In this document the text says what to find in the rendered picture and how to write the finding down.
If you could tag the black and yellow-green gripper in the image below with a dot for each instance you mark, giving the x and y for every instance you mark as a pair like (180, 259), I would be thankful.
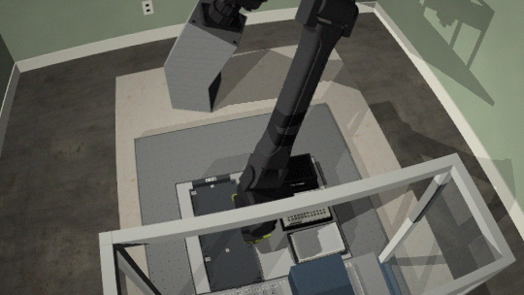
(245, 233)

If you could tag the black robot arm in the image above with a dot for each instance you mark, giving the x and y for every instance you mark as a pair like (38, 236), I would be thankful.
(266, 167)

